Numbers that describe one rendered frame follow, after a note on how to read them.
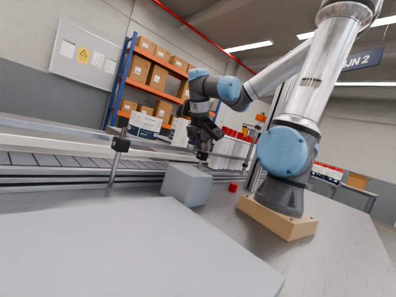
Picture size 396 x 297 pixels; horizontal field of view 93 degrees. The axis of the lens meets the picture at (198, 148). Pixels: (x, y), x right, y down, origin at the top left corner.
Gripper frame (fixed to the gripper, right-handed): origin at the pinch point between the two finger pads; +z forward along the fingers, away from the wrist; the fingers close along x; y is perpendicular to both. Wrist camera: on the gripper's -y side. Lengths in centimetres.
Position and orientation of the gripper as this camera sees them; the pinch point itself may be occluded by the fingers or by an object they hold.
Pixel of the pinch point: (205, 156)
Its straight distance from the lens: 82.6
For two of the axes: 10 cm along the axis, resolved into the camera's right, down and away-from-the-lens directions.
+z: 0.6, 8.8, 4.7
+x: -6.9, 3.8, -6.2
